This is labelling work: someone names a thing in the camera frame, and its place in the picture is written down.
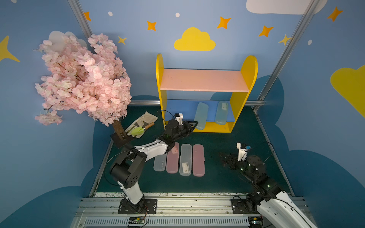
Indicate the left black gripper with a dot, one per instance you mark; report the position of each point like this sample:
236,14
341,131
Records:
185,129

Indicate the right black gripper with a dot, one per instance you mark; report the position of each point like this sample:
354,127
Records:
232,162

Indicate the teal pencil case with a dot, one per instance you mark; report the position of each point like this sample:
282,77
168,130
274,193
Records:
201,115
221,113

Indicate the pink pencil case bottom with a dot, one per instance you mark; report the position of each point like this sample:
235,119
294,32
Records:
198,160

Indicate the pink pencil case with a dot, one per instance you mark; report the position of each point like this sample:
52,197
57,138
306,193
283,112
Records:
172,162
198,160

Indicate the clear pencil case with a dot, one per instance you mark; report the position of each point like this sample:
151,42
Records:
160,163
185,168

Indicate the pink pencil case top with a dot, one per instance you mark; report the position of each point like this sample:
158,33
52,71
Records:
172,162

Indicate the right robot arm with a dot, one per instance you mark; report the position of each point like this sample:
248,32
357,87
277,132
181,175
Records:
267,198

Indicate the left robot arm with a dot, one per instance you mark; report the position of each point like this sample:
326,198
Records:
128,166

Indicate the yellow toy shelf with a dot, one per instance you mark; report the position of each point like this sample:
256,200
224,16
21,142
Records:
238,83

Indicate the green garden trowel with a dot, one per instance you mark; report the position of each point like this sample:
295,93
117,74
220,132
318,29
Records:
140,130

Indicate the beige cloth tool pouch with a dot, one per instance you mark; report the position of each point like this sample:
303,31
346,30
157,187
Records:
142,121

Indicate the right controller board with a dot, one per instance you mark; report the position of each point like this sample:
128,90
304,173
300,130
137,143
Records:
255,222

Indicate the controller board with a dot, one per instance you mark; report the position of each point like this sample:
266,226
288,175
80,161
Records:
136,221
255,222

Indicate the pink cherry blossom tree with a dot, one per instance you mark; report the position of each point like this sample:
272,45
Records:
94,82

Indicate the left controller board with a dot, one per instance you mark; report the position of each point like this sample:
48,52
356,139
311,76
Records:
136,221

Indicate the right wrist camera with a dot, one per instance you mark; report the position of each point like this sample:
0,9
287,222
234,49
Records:
243,150

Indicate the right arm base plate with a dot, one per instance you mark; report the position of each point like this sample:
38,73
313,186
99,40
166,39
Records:
243,206

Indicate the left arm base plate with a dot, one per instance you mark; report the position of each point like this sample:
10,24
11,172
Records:
148,206

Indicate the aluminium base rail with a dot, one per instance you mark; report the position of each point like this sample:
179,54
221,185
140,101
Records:
174,210

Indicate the aluminium frame post right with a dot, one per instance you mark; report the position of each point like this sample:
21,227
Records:
297,34

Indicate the aluminium frame post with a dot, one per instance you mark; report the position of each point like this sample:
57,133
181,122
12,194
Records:
297,34
78,12

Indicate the aluminium frame post left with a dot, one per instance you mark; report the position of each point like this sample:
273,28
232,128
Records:
78,12

